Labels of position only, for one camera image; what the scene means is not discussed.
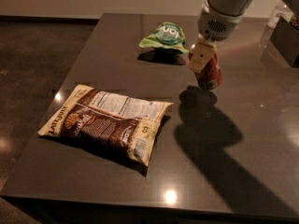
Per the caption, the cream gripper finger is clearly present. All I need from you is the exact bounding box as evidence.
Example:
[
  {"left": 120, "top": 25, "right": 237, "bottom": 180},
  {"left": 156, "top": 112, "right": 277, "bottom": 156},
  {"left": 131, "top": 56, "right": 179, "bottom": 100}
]
[{"left": 190, "top": 35, "right": 217, "bottom": 73}]

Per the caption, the red coke can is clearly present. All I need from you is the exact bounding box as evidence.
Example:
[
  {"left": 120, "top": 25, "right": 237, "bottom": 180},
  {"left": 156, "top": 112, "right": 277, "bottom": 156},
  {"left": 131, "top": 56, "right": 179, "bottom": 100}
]
[{"left": 194, "top": 53, "right": 222, "bottom": 90}]

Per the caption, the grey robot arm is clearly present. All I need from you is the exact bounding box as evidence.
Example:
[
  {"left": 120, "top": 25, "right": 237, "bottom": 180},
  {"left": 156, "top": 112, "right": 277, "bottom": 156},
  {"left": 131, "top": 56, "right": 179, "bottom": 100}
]
[{"left": 190, "top": 0, "right": 252, "bottom": 73}]

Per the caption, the green chip bag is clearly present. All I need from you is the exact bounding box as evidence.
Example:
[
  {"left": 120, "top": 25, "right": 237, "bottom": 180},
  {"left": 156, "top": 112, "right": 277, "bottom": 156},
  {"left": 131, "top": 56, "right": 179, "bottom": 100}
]
[{"left": 139, "top": 22, "right": 189, "bottom": 54}]

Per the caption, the clear plastic water bottle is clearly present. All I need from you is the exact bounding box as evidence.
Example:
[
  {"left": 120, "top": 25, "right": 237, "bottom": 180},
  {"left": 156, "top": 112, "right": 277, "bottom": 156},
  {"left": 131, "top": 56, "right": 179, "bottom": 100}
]
[{"left": 267, "top": 1, "right": 292, "bottom": 29}]

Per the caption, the brown and cream chip bag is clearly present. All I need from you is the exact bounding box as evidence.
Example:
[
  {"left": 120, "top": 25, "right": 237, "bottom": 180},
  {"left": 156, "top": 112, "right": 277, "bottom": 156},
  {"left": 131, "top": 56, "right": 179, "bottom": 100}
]
[{"left": 38, "top": 85, "right": 170, "bottom": 165}]

